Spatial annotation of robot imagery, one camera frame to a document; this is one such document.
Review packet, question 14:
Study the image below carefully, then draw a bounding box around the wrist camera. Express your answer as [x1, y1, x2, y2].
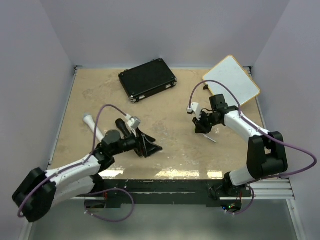
[125, 114, 141, 130]
[186, 102, 202, 120]

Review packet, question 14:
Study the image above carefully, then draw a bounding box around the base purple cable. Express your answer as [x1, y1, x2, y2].
[224, 186, 255, 216]
[84, 187, 135, 223]

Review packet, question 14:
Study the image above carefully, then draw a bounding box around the aluminium table frame rail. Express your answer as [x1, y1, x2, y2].
[217, 179, 295, 201]

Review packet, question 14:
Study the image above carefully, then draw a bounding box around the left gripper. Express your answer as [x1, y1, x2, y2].
[111, 126, 162, 157]

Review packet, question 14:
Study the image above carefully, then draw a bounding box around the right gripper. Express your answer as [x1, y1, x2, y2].
[193, 110, 221, 134]

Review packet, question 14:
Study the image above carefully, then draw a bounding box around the black microphone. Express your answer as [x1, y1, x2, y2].
[115, 118, 131, 138]

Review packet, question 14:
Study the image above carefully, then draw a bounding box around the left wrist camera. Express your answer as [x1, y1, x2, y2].
[125, 114, 141, 130]

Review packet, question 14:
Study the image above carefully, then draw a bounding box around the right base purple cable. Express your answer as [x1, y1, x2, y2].
[224, 186, 255, 216]

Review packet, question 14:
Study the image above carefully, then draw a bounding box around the white marker pen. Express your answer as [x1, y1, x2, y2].
[203, 135, 217, 143]

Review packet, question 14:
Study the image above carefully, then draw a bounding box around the black hard case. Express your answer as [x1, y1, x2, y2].
[118, 58, 177, 103]

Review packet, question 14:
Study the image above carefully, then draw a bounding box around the orange framed whiteboard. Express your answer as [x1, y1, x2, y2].
[202, 55, 261, 107]

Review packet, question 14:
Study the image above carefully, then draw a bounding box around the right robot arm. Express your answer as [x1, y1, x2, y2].
[187, 94, 288, 197]

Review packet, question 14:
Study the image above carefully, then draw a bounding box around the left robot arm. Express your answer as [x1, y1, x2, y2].
[12, 130, 163, 223]

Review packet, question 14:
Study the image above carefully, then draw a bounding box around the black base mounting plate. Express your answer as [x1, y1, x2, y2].
[92, 179, 252, 208]

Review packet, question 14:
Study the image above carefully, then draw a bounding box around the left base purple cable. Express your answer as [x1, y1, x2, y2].
[84, 187, 135, 223]

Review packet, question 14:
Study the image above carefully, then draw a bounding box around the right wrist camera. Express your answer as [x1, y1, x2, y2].
[186, 102, 202, 120]

